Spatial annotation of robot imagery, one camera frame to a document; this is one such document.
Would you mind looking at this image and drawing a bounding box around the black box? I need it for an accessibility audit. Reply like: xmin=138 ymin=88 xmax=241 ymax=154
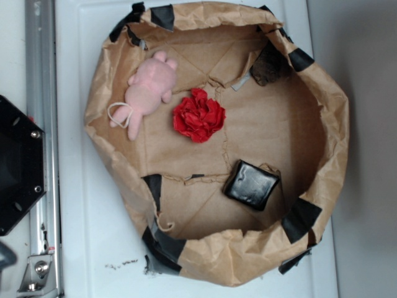
xmin=223 ymin=160 xmax=280 ymax=211

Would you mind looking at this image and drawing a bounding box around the brown paper bag bin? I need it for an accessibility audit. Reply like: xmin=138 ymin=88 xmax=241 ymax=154
xmin=84 ymin=2 xmax=349 ymax=286

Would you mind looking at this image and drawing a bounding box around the pink plush bunny toy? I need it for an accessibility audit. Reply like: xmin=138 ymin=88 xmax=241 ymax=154
xmin=107 ymin=51 xmax=177 ymax=141

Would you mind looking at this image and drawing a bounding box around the dark brown rock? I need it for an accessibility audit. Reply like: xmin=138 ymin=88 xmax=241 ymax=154
xmin=250 ymin=42 xmax=290 ymax=86

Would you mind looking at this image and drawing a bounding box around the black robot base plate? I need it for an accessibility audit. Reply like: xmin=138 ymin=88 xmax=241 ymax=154
xmin=1 ymin=96 xmax=46 ymax=237

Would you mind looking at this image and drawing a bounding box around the aluminium extrusion rail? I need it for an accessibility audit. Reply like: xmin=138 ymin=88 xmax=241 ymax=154
xmin=25 ymin=1 xmax=64 ymax=297

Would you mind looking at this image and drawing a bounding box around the metal corner bracket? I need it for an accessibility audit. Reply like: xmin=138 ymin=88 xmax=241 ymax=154
xmin=17 ymin=255 xmax=55 ymax=297

